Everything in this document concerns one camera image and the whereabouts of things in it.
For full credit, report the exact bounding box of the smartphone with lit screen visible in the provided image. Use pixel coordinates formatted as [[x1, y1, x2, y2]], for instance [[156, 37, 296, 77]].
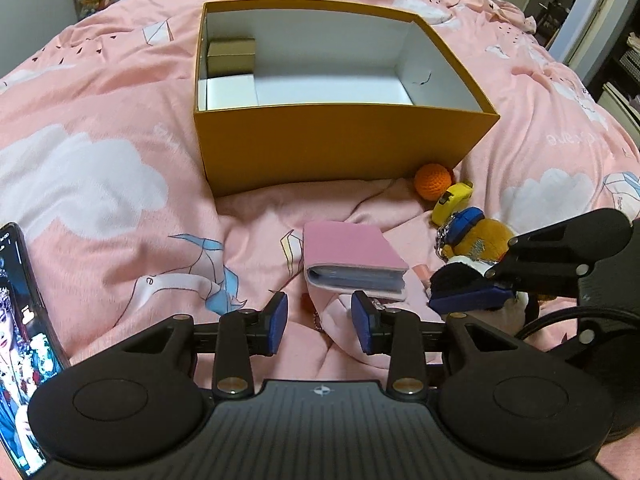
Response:
[[1, 222, 66, 479]]

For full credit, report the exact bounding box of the olive yellow small box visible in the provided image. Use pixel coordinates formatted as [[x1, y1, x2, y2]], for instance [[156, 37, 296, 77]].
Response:
[[206, 38, 256, 77]]

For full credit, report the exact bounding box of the pink card holder wallet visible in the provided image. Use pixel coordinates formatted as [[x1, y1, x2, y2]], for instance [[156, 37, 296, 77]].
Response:
[[303, 221, 409, 300]]

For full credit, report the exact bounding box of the orange crochet ball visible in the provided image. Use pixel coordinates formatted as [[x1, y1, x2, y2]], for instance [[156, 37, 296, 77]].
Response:
[[413, 162, 454, 202]]

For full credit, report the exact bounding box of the dark wardrobe shelving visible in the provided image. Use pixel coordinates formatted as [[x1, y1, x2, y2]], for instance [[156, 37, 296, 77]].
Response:
[[587, 0, 639, 144]]

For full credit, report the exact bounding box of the pink mini backpack pouch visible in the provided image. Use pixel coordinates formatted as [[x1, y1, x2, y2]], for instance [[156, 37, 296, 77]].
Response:
[[307, 273, 442, 368]]

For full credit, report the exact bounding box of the orange plush blue cap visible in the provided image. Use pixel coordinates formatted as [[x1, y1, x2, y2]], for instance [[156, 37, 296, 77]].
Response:
[[435, 207, 515, 263]]

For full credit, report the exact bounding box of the orange cardboard storage box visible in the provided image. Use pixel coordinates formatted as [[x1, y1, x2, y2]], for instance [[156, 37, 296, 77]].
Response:
[[193, 0, 499, 196]]

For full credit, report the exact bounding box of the white black-eared plush dog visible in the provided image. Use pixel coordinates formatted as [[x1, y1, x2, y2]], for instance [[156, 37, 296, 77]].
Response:
[[427, 256, 540, 335]]

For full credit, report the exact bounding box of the yellow tape measure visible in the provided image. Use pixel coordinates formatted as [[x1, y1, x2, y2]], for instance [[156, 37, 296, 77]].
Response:
[[431, 182, 474, 226]]

